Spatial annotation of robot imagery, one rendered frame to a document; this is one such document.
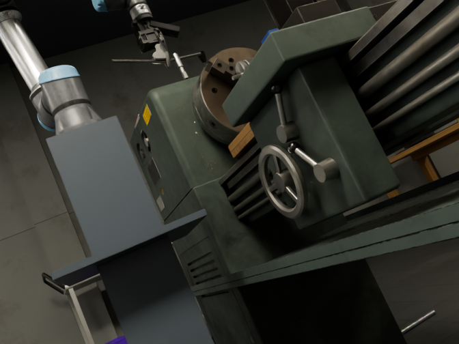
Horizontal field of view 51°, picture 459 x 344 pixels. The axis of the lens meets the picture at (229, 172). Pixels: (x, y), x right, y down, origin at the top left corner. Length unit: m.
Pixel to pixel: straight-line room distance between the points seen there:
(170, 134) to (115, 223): 0.46
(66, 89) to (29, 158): 3.28
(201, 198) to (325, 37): 0.86
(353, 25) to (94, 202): 0.79
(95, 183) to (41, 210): 3.28
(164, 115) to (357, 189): 0.97
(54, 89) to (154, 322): 0.71
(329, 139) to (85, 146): 0.74
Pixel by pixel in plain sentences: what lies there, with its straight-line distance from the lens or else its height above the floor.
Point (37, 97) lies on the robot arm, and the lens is 1.64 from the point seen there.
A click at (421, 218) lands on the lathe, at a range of 0.69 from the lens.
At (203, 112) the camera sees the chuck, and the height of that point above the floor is 1.07.
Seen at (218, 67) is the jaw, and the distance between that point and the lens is 1.57.
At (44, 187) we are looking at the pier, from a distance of 4.65.
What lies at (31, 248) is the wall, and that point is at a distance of 4.68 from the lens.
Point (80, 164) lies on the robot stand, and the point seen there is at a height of 1.00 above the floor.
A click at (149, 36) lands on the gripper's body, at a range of 1.86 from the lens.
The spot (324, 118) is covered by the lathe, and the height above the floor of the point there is 0.76.
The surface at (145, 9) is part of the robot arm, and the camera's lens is 1.91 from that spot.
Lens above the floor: 0.62
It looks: 9 degrees up
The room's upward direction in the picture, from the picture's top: 25 degrees counter-clockwise
